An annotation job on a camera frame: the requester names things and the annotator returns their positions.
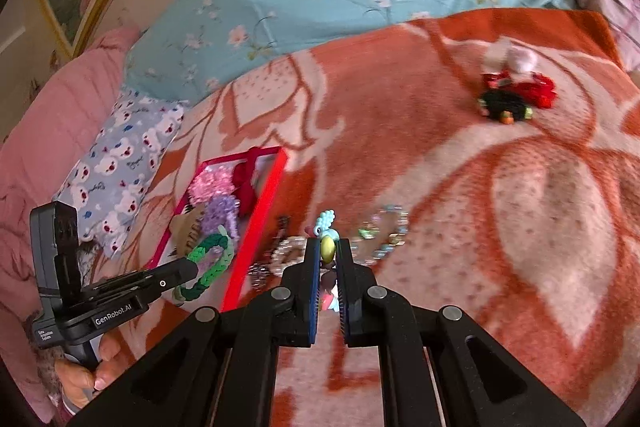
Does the blue bird hair clip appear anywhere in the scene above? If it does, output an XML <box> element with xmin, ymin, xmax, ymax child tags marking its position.
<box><xmin>312</xmin><ymin>209</ymin><xmax>342</xmax><ymax>313</ymax></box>

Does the white pearl bracelet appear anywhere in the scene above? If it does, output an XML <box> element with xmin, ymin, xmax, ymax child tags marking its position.
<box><xmin>270</xmin><ymin>236</ymin><xmax>308</xmax><ymax>278</ymax></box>

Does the red shallow box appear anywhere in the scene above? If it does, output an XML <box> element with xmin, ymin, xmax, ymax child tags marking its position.
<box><xmin>150</xmin><ymin>146</ymin><xmax>290</xmax><ymax>313</ymax></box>

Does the person's left hand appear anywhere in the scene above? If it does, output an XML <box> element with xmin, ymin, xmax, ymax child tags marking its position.
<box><xmin>55</xmin><ymin>332</ymin><xmax>123</xmax><ymax>410</ymax></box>

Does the white pompom hair tie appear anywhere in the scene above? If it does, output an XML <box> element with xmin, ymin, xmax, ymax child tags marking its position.
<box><xmin>487</xmin><ymin>42</ymin><xmax>543</xmax><ymax>75</ymax></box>

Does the beige claw hair clip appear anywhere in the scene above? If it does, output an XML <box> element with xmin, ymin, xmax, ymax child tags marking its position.
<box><xmin>170</xmin><ymin>207</ymin><xmax>208</xmax><ymax>255</ymax></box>

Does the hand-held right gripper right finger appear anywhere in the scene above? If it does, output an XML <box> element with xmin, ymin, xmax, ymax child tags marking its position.
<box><xmin>336</xmin><ymin>237</ymin><xmax>586</xmax><ymax>427</ymax></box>

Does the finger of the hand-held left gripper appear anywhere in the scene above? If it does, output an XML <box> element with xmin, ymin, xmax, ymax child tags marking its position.
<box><xmin>142</xmin><ymin>257</ymin><xmax>200</xmax><ymax>297</ymax></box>

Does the red bow hair clip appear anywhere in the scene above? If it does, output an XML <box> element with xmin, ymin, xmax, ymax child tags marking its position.
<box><xmin>231</xmin><ymin>148</ymin><xmax>261</xmax><ymax>218</ymax></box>

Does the leopard print hair tie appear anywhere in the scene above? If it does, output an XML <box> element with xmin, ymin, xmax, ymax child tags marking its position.
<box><xmin>247</xmin><ymin>262</ymin><xmax>273</xmax><ymax>290</ymax></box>

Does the orange and cream blanket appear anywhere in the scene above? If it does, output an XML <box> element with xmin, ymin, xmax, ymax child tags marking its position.
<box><xmin>85</xmin><ymin>7</ymin><xmax>640</xmax><ymax>427</ymax></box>

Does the purple ruffled hair tie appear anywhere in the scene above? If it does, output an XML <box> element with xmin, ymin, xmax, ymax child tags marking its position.
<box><xmin>202</xmin><ymin>194</ymin><xmax>238</xmax><ymax>238</ymax></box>

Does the pastel bead bracelet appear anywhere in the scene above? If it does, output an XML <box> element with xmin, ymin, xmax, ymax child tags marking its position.
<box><xmin>350</xmin><ymin>204</ymin><xmax>410</xmax><ymax>268</ymax></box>

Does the blue bear print pillow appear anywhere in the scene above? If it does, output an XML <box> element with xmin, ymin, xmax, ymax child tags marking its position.
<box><xmin>52</xmin><ymin>87</ymin><xmax>186</xmax><ymax>258</ymax></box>

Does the green braided hair tie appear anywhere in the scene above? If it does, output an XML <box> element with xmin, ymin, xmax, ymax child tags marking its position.
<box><xmin>172</xmin><ymin>229</ymin><xmax>236</xmax><ymax>303</ymax></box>

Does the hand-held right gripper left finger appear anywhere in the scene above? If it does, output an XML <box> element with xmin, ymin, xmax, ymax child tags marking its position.
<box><xmin>65</xmin><ymin>237</ymin><xmax>321</xmax><ymax>427</ymax></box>

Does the pink quilted pillow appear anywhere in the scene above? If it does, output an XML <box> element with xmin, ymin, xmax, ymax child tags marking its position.
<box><xmin>0</xmin><ymin>27</ymin><xmax>143</xmax><ymax>423</ymax></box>

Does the pink ruffled scrunchie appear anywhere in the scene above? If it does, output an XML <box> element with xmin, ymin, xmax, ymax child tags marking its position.
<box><xmin>189</xmin><ymin>169</ymin><xmax>233</xmax><ymax>205</ymax></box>

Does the red flower hair clip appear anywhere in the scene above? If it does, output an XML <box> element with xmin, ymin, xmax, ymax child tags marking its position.
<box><xmin>482</xmin><ymin>72</ymin><xmax>558</xmax><ymax>108</ymax></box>

